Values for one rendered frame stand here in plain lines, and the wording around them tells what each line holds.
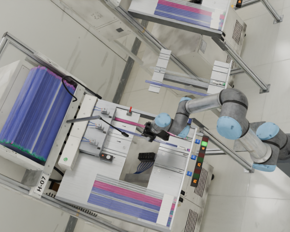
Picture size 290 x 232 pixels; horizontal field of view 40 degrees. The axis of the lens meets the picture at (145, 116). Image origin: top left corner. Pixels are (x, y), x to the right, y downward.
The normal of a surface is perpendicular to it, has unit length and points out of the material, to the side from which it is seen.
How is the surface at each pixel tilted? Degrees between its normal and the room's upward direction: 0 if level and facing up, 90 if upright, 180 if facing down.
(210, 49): 90
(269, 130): 7
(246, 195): 0
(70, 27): 90
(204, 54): 90
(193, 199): 90
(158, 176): 44
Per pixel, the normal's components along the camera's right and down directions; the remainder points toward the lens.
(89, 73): 0.70, -0.10
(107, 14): -0.29, 0.87
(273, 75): -0.66, -0.47
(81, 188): 0.01, -0.40
